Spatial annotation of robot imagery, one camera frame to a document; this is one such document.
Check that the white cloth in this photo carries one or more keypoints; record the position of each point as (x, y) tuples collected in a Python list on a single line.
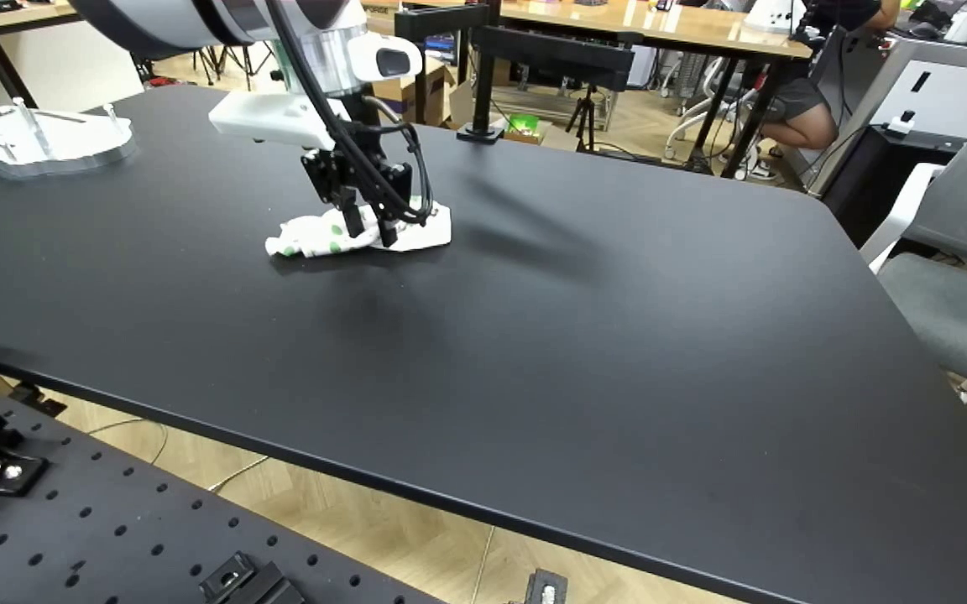
[(417, 232)]

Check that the white board panel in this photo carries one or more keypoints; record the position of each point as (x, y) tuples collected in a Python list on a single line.
[(70, 68)]

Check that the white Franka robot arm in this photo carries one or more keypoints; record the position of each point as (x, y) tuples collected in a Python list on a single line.
[(160, 21)]

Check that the black perforated breadboard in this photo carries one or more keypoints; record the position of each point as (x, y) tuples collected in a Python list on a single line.
[(116, 537)]

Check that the long wooden desk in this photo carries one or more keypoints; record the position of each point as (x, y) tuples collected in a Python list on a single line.
[(708, 28)]

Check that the grey slotted computer case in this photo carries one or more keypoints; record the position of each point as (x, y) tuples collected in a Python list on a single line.
[(956, 101)]

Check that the grey office chair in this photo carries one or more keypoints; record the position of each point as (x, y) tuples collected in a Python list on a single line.
[(956, 312)]

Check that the black tripod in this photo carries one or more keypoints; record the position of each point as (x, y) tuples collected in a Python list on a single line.
[(587, 112)]

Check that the cardboard box with red print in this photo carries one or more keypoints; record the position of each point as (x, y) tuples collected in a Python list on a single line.
[(434, 95)]

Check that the black clamped mount pole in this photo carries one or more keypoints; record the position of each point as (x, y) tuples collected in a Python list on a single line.
[(485, 80)]

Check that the black mount block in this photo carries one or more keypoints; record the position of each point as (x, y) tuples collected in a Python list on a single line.
[(254, 585)]

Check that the seated person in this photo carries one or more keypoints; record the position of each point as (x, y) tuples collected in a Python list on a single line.
[(803, 112)]

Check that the small black bracket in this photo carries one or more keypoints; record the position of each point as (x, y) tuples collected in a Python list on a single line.
[(37, 396)]

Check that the small green object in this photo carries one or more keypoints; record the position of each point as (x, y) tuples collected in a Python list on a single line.
[(525, 125)]

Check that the black horizontal bar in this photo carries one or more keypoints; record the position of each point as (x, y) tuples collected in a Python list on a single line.
[(562, 56)]

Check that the white hanging stand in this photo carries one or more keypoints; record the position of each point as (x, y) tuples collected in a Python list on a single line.
[(59, 135)]

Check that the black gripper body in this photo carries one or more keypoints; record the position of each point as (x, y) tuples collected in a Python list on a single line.
[(360, 169)]

